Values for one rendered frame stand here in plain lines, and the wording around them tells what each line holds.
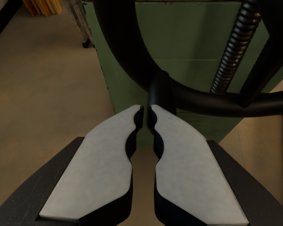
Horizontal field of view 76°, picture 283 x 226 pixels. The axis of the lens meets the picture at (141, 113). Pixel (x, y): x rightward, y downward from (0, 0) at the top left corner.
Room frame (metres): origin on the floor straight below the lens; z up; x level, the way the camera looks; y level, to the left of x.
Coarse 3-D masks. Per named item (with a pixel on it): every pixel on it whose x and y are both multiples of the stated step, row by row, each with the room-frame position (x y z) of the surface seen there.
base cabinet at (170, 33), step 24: (96, 24) 0.30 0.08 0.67; (144, 24) 0.30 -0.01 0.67; (168, 24) 0.30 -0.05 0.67; (192, 24) 0.29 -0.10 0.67; (216, 24) 0.29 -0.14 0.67; (264, 24) 0.28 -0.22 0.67; (96, 48) 0.31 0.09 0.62; (168, 48) 0.29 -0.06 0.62; (192, 48) 0.29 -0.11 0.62; (216, 48) 0.29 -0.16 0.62; (120, 72) 0.30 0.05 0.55; (168, 72) 0.29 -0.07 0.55; (192, 72) 0.29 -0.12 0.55; (240, 72) 0.28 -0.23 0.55; (120, 96) 0.30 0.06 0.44; (144, 96) 0.30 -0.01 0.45; (144, 120) 0.30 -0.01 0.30; (192, 120) 0.28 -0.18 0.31; (216, 120) 0.28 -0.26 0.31; (240, 120) 0.28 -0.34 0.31; (144, 144) 0.30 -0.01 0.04
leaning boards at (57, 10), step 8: (24, 0) 1.43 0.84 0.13; (32, 0) 1.47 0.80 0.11; (40, 0) 1.43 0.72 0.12; (48, 0) 1.47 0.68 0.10; (56, 0) 1.49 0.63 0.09; (32, 8) 1.46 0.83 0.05; (40, 8) 1.46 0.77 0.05; (48, 8) 1.47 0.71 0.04; (56, 8) 1.45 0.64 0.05; (32, 16) 1.43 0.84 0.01; (48, 16) 1.42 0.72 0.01
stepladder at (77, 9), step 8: (64, 0) 1.06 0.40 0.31; (72, 0) 1.04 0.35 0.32; (80, 0) 1.09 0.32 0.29; (72, 8) 1.08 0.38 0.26; (80, 8) 1.06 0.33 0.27; (72, 16) 1.06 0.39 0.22; (80, 16) 1.04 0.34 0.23; (80, 24) 1.08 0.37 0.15; (80, 32) 1.05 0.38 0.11; (88, 32) 1.04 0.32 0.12; (88, 40) 1.08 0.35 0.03
